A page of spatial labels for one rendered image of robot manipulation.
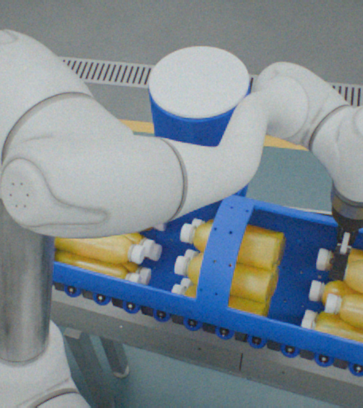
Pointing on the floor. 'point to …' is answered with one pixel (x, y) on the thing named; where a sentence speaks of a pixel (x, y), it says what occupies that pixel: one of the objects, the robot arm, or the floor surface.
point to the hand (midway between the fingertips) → (340, 260)
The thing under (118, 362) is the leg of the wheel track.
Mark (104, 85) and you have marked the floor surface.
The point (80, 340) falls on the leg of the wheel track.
